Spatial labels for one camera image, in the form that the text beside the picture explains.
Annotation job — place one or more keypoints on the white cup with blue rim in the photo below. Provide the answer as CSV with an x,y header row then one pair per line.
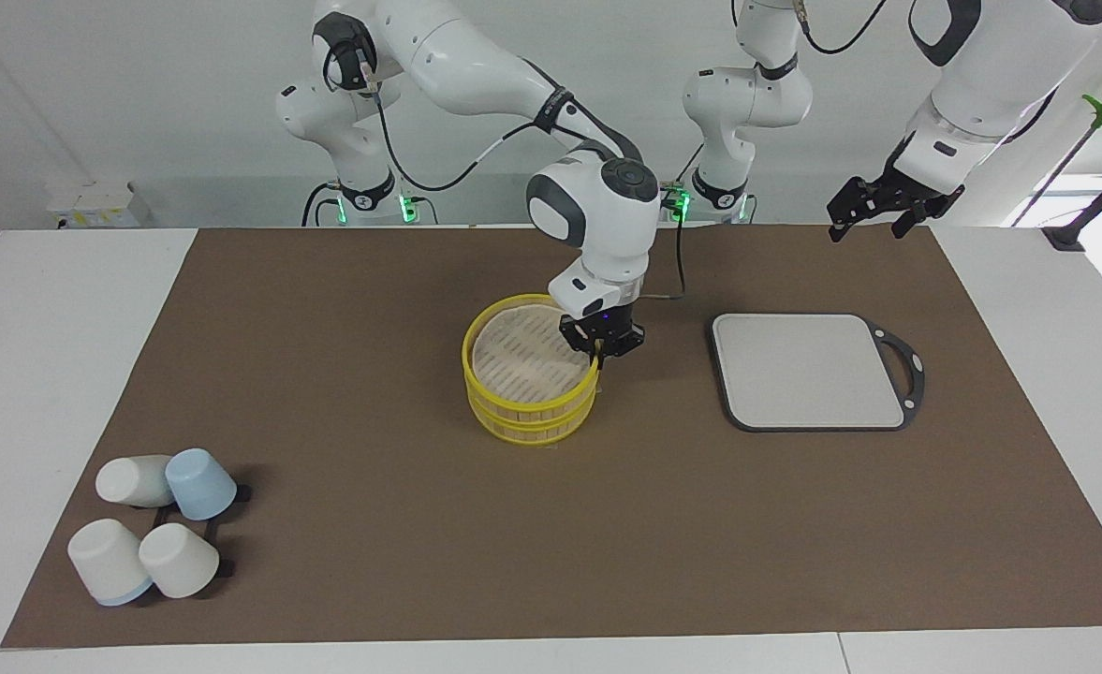
x,y
106,560

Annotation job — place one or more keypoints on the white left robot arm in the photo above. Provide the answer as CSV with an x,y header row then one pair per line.
x,y
981,84

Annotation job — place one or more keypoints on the yellow bamboo steamer base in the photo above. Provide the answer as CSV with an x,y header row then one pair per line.
x,y
532,431

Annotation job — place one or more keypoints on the plain white cup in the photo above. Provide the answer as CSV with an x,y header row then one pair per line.
x,y
179,560

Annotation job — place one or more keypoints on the brown table mat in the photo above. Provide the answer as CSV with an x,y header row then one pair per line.
x,y
373,421

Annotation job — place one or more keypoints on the yellow steamer tier with cloth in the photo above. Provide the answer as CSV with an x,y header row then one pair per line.
x,y
522,360

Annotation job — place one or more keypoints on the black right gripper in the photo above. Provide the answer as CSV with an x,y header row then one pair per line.
x,y
607,332

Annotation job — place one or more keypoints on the grey cutting board black rim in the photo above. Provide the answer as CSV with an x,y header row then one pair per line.
x,y
808,370

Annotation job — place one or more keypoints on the black cup rack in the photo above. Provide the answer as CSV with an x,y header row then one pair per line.
x,y
206,534

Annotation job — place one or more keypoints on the light blue cup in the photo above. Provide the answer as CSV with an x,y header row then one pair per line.
x,y
199,482

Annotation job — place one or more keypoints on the white cup lying sideways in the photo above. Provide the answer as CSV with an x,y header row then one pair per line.
x,y
129,479

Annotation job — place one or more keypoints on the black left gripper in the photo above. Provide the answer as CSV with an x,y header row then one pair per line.
x,y
897,197

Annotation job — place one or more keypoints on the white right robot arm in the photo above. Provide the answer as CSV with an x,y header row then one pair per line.
x,y
607,225

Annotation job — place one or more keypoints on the white box with yellow labels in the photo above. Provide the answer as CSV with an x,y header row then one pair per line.
x,y
96,201

